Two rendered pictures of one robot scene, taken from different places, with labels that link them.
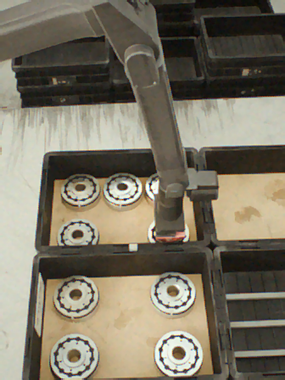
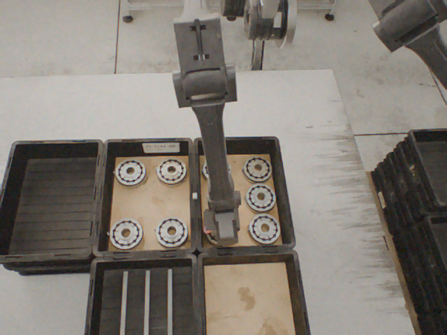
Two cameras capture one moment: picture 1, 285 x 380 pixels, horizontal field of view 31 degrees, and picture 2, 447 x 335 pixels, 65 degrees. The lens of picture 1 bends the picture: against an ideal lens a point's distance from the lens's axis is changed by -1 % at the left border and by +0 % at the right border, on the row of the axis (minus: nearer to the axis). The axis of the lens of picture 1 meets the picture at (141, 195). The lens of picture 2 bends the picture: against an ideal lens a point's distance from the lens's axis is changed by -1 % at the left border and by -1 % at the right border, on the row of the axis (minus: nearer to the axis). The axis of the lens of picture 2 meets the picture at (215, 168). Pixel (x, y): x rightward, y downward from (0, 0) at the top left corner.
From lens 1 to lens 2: 0.72 m
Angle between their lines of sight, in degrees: 42
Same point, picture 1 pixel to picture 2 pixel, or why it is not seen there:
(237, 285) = (181, 283)
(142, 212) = (244, 214)
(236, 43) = not seen: outside the picture
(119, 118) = (358, 207)
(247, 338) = (137, 285)
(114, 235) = not seen: hidden behind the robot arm
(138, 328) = (150, 211)
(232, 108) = (395, 313)
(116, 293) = (177, 197)
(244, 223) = (237, 295)
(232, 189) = (272, 288)
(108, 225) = not seen: hidden behind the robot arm
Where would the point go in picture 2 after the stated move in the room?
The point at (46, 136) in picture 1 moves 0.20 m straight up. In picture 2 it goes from (328, 155) to (346, 128)
